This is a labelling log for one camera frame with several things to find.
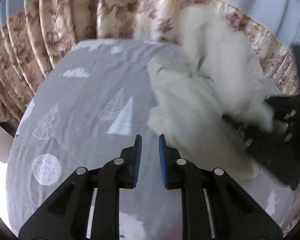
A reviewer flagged grey patterned bed sheet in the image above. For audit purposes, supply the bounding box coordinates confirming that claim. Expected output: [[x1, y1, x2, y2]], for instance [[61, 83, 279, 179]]
[[6, 40, 300, 239]]

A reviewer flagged pale green large garment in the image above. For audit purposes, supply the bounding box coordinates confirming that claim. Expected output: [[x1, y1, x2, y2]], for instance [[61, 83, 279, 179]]
[[147, 4, 274, 181]]

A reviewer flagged floral and blue curtain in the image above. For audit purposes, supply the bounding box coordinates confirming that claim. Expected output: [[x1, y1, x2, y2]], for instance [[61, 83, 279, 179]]
[[0, 0, 300, 122]]

